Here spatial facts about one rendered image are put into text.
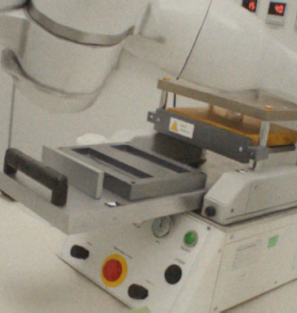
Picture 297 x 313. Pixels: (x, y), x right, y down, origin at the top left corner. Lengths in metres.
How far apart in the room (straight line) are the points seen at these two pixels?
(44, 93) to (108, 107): 1.41
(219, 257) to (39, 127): 1.56
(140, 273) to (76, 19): 0.52
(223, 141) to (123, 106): 1.00
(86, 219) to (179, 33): 0.28
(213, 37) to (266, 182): 0.38
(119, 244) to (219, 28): 0.50
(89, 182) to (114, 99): 1.20
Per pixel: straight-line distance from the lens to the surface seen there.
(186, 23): 0.61
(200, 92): 1.02
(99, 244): 1.01
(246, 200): 0.89
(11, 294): 0.95
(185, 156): 1.18
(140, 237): 0.95
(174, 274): 0.88
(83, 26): 0.54
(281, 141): 1.05
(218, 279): 0.91
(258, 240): 0.96
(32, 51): 0.57
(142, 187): 0.80
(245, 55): 0.62
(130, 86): 1.91
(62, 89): 0.58
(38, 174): 0.77
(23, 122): 2.43
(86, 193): 0.79
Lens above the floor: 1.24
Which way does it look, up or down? 19 degrees down
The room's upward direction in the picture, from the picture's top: 8 degrees clockwise
